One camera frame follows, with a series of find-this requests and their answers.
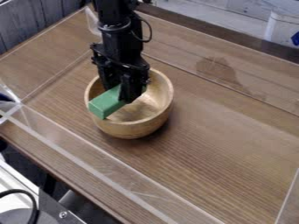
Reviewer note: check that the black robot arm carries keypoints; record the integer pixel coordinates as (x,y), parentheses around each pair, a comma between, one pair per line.
(120,26)

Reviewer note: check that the brown wooden bowl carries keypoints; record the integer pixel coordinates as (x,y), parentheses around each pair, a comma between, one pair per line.
(140,118)

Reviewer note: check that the grey metal stand base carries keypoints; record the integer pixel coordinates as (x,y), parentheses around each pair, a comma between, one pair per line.
(49,214)

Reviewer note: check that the white container top right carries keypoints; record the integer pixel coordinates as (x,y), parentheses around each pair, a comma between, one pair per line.
(281,29)

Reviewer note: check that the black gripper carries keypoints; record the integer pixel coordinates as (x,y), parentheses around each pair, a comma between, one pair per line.
(132,65)

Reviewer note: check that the green rectangular block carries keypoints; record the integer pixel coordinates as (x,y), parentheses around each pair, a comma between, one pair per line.
(105,104)

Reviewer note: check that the clear acrylic front wall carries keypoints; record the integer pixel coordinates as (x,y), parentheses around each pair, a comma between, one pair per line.
(134,199)

